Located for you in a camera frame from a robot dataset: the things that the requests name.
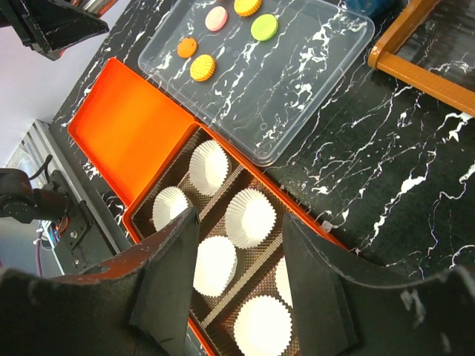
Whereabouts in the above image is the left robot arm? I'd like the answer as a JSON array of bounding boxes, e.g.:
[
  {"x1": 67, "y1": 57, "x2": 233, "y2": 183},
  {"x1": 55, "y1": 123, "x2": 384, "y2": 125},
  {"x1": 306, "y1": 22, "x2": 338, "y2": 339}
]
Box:
[{"x1": 1, "y1": 1, "x2": 115, "y2": 224}]

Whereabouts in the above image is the clear plastic tray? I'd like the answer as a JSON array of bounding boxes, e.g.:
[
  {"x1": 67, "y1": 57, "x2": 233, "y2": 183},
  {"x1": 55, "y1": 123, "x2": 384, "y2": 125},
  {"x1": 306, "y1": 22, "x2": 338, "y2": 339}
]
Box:
[{"x1": 138, "y1": 1, "x2": 375, "y2": 167}]

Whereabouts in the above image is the yellow round cookie bottom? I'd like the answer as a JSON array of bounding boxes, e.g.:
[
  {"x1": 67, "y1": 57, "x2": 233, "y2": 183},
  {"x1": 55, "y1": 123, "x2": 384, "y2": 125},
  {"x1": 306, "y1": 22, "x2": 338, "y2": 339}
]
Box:
[{"x1": 190, "y1": 54, "x2": 216, "y2": 82}]

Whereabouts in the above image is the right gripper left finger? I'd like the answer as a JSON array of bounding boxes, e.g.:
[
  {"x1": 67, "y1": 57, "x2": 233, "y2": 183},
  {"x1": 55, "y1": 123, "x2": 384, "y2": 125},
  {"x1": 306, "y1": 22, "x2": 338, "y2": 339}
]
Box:
[{"x1": 79, "y1": 206, "x2": 201, "y2": 356}]

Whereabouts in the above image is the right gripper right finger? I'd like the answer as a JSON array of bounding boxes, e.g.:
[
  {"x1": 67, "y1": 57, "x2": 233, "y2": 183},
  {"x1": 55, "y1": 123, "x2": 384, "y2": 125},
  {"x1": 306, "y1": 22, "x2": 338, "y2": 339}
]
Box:
[{"x1": 281, "y1": 213, "x2": 452, "y2": 356}]

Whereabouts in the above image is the white paper cup back-middle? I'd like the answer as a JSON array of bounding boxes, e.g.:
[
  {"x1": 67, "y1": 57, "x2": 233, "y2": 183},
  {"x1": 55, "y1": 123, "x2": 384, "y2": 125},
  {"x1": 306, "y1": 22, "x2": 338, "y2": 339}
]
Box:
[{"x1": 225, "y1": 188, "x2": 277, "y2": 249}]

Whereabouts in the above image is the white paper cup front-middle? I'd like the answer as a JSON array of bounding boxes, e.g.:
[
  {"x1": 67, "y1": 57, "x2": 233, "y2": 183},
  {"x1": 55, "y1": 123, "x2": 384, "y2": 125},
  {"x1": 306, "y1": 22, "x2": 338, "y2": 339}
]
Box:
[{"x1": 193, "y1": 236, "x2": 238, "y2": 297}]

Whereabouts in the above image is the wooden dish rack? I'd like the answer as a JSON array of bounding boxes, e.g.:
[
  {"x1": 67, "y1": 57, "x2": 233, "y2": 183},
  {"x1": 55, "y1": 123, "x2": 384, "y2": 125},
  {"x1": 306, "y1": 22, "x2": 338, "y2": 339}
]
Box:
[{"x1": 368, "y1": 1, "x2": 474, "y2": 116}]

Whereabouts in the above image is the pink round cookie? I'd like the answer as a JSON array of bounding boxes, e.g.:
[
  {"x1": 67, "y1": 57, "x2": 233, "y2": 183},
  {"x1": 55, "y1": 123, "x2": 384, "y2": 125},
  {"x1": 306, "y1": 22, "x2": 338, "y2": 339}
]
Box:
[{"x1": 205, "y1": 6, "x2": 228, "y2": 32}]

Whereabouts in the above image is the white paper cup front-left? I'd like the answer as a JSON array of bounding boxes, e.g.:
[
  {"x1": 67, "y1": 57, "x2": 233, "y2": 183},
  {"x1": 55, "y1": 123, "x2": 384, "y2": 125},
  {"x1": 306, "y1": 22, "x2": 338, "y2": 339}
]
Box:
[{"x1": 152, "y1": 186, "x2": 191, "y2": 231}]

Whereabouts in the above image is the white paper cup front-right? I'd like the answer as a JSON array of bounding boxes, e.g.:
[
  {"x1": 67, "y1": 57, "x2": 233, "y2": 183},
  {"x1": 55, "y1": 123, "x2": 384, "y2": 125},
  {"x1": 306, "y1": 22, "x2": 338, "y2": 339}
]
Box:
[{"x1": 233, "y1": 295, "x2": 292, "y2": 355}]

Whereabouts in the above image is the green round cookie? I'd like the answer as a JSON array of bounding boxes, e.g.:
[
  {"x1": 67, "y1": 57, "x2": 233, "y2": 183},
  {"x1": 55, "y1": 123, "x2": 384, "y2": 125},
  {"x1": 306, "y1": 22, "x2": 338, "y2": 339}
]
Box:
[{"x1": 251, "y1": 13, "x2": 278, "y2": 42}]

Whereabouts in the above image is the yellow round cookie top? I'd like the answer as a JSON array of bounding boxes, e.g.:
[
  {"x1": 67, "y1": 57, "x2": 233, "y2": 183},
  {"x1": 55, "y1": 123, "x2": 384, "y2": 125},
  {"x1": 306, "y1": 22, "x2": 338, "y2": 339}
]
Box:
[{"x1": 233, "y1": 0, "x2": 262, "y2": 17}]

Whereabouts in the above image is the yellow round cookie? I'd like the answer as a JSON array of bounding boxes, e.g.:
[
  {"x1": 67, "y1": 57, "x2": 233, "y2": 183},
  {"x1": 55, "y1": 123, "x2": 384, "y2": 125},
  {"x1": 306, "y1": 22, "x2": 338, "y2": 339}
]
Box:
[
  {"x1": 233, "y1": 0, "x2": 262, "y2": 17},
  {"x1": 190, "y1": 54, "x2": 216, "y2": 82}
]

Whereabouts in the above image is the white paper cup back-right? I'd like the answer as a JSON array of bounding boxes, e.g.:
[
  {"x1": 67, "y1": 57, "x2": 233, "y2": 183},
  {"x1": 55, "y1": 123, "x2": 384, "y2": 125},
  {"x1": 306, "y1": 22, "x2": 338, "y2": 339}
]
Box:
[{"x1": 275, "y1": 257, "x2": 293, "y2": 308}]

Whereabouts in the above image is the orange box lid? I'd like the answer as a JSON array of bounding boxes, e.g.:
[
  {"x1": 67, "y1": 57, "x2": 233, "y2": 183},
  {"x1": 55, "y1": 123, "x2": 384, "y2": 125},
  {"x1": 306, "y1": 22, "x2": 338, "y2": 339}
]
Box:
[{"x1": 68, "y1": 58, "x2": 194, "y2": 205}]

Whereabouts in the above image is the white paper cup back-left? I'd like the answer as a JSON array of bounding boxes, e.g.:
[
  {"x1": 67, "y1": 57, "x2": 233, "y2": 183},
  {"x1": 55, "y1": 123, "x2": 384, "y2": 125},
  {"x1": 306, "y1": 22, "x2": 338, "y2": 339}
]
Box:
[{"x1": 189, "y1": 139, "x2": 230, "y2": 196}]

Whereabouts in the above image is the orange chocolate chip cookie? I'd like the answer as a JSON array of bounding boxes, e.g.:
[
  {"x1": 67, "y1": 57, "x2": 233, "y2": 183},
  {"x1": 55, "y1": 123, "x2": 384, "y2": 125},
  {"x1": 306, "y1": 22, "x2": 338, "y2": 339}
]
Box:
[{"x1": 177, "y1": 37, "x2": 198, "y2": 59}]

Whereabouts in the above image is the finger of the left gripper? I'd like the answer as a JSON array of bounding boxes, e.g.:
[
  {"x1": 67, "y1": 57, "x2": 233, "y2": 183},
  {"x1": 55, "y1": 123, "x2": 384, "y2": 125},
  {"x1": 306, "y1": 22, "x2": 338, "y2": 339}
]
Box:
[{"x1": 1, "y1": 0, "x2": 110, "y2": 61}]

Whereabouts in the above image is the orange compartment cookie box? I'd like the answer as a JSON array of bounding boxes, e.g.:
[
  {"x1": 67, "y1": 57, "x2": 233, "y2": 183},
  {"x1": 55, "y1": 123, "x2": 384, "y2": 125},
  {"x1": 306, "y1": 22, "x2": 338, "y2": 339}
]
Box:
[{"x1": 122, "y1": 122, "x2": 350, "y2": 356}]

